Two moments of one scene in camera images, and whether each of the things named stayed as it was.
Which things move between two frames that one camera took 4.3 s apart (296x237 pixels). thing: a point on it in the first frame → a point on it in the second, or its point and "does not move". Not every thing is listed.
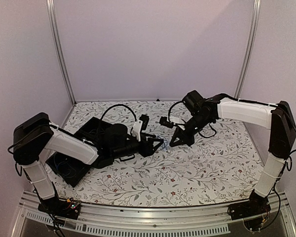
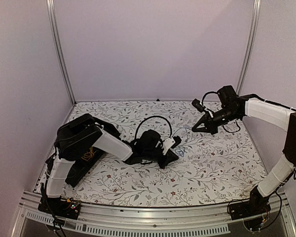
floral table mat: (221, 164) does not move
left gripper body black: (124, 152) → (168, 159)
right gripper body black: (190, 139) → (214, 127)
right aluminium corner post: (251, 50) does not move
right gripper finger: (179, 142) → (203, 129)
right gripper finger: (178, 133) → (204, 119)
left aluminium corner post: (52, 20) does not move
